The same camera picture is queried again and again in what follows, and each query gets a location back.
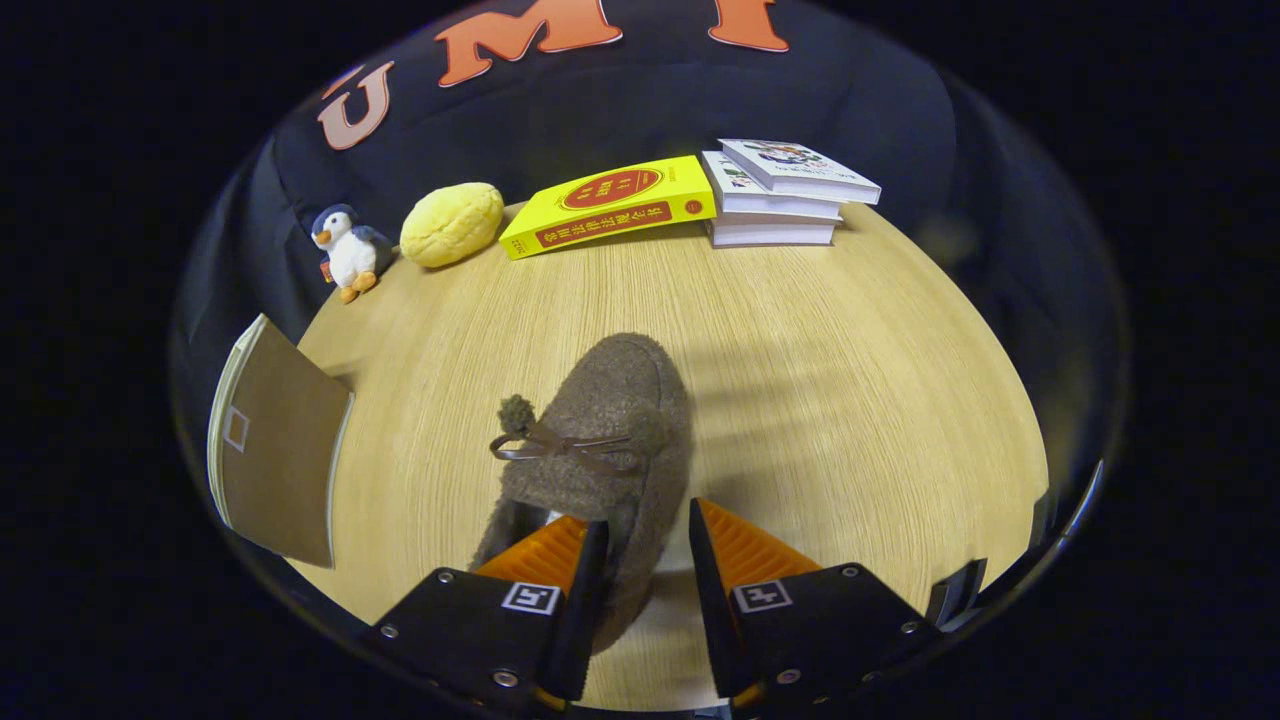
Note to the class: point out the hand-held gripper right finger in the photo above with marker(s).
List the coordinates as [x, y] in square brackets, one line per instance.
[708, 600]

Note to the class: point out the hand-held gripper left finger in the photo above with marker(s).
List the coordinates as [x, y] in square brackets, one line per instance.
[585, 610]

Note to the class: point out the brown fuzzy shoe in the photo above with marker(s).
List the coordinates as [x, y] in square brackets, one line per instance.
[620, 390]

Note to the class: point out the beige fabric storage box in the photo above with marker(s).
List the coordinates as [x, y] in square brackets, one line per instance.
[280, 450]

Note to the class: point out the yellow bread-shaped plush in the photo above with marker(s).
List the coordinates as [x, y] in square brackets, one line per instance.
[452, 224]

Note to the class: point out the yellow book with red label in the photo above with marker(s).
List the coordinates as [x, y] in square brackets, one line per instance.
[610, 200]

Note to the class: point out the penguin plush toy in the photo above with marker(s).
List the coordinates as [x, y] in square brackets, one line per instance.
[350, 255]

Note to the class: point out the white book with bird cover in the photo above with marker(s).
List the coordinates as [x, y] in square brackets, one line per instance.
[800, 165]

